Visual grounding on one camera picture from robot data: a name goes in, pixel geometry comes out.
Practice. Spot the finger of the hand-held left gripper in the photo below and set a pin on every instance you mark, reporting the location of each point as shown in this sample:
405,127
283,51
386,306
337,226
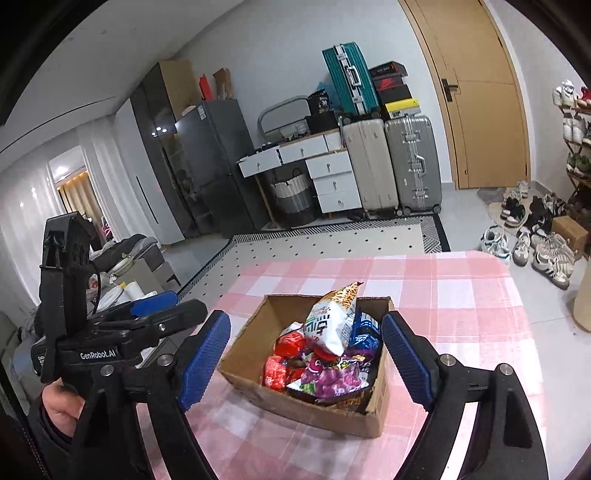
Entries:
152,302
180,316

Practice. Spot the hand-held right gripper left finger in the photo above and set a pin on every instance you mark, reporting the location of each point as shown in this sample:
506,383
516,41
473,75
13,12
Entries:
203,360

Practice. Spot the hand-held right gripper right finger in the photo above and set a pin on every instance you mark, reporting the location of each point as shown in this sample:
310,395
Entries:
406,360

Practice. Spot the blue cookie packet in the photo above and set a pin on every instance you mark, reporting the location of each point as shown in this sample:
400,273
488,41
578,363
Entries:
364,334

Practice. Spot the red white-label snack packet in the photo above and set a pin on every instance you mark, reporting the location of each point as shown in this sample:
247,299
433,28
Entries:
276,371

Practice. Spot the purple snack packet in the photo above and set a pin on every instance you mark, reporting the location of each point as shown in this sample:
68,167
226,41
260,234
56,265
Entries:
334,381

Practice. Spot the noodle snack packet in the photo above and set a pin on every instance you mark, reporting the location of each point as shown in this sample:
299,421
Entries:
330,323

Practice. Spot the brown cardboard box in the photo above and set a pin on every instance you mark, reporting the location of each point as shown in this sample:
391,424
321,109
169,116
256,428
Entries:
304,417

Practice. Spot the person's left forearm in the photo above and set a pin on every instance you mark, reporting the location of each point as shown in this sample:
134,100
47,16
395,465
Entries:
32,447

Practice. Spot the person's left hand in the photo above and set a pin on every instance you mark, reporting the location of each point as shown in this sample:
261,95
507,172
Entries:
60,408

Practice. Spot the pink checked tablecloth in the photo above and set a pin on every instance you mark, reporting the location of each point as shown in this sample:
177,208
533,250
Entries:
415,277

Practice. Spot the yellow curtain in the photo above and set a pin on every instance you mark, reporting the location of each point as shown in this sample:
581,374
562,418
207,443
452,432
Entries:
78,194

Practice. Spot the black refrigerator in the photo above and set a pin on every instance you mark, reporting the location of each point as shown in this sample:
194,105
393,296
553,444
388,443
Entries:
217,161

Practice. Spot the woven laundry basket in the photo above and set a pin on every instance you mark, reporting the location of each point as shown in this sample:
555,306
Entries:
291,198

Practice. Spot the dark glass cabinet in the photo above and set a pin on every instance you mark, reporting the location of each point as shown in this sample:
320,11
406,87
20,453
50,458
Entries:
152,138

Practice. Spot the pile of sneakers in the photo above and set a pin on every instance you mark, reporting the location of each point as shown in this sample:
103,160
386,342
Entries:
549,258

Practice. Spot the grey door mat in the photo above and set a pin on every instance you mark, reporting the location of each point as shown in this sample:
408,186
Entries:
489,194

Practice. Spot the cream waste bin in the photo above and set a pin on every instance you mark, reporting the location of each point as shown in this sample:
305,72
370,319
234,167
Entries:
584,300

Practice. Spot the white drawer cabinet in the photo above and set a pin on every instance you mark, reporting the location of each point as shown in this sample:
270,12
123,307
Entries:
332,184

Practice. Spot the beige suitcase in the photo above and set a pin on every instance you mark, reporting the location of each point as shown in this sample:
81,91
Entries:
369,166

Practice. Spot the silver suitcase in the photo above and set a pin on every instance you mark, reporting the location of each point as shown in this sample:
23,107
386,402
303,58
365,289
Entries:
411,161

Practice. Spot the white dressing desk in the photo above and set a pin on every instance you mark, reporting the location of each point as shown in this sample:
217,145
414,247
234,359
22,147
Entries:
295,150

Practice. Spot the small cardboard box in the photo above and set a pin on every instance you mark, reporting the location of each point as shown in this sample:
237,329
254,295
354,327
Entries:
570,233

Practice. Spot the tan flat cardboard box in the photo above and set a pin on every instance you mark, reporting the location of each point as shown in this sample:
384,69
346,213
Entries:
180,87

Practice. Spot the red paper bag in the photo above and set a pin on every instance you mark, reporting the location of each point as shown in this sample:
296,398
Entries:
206,88

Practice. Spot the oval mirror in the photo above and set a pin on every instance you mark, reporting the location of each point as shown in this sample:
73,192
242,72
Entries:
281,113

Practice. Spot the brown paper bag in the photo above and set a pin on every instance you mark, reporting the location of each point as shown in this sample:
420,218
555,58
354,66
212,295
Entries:
222,83

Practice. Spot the black bag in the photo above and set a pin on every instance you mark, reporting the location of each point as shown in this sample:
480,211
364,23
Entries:
323,122

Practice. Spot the wooden shoe rack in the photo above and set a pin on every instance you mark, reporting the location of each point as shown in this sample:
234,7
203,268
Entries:
576,177

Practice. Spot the yellow black shoe box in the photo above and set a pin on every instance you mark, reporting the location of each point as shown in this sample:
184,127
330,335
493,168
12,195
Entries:
401,108

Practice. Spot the wooden door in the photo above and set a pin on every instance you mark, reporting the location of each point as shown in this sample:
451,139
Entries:
471,115

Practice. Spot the black printed gift box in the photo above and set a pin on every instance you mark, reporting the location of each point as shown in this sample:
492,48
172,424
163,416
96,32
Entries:
318,104

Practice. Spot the red logo shoe box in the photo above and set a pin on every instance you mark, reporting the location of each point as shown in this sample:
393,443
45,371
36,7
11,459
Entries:
388,84

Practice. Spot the teal suitcase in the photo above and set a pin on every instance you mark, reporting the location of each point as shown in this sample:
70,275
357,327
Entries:
348,78

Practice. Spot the black orange shoe box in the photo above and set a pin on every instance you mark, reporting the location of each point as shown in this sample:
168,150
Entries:
388,70

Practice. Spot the shelved shoes group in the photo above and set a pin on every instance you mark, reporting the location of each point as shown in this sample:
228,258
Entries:
565,94

